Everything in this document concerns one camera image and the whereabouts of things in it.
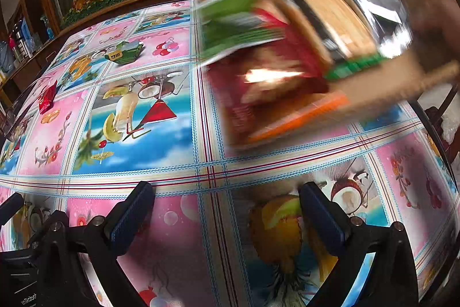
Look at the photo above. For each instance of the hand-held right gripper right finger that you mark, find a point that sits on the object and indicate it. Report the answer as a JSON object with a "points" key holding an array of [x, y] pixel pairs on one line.
{"points": [[323, 220]]}

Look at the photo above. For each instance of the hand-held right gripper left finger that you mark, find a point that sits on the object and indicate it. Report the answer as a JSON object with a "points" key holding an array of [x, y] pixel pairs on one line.
{"points": [[131, 217]]}

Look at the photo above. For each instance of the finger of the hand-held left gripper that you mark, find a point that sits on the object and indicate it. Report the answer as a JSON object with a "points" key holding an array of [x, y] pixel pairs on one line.
{"points": [[9, 202]]}

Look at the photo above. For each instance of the dark red snack packet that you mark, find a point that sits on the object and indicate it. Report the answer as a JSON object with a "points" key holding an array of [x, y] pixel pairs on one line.
{"points": [[258, 98]]}

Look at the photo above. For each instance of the brown cardboard box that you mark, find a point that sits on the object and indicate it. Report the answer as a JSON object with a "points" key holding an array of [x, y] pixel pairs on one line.
{"points": [[395, 76]]}

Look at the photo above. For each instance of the green pea snack packet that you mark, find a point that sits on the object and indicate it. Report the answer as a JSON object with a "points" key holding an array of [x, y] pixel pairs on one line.
{"points": [[233, 19]]}

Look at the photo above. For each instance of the orange wafer pack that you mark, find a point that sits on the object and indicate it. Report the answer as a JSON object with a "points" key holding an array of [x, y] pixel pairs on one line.
{"points": [[309, 112]]}

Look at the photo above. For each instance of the small red candy packet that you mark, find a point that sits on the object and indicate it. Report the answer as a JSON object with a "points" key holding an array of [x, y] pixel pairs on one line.
{"points": [[47, 98]]}

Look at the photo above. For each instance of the blue water jug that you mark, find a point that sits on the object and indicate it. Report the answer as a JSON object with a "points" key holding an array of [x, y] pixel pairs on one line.
{"points": [[4, 57]]}

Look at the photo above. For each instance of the dark thermos flask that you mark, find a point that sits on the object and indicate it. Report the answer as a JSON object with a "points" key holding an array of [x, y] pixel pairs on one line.
{"points": [[16, 41]]}

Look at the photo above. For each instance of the blue box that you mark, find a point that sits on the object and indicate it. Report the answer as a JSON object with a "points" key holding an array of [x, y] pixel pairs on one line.
{"points": [[28, 32]]}

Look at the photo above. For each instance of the blue spray bottle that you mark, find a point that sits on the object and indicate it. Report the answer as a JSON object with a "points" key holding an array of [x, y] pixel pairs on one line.
{"points": [[46, 27]]}

